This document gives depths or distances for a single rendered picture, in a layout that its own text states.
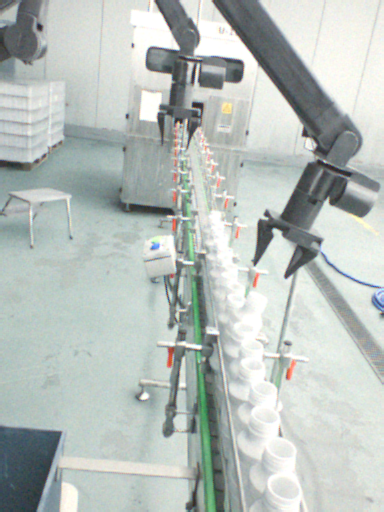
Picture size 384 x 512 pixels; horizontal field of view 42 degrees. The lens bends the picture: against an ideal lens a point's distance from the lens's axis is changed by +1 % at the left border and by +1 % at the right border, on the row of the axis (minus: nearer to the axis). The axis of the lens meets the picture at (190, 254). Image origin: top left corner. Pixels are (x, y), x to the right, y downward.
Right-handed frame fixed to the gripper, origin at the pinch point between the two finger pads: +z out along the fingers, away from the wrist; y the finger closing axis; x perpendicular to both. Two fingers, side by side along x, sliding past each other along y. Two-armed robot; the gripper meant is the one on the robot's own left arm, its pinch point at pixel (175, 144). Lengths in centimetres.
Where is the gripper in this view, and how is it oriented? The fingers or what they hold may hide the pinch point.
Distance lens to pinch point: 128.5
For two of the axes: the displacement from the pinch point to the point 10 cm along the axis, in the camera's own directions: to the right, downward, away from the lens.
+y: -9.9, -1.2, -0.6
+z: -1.4, 9.3, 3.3
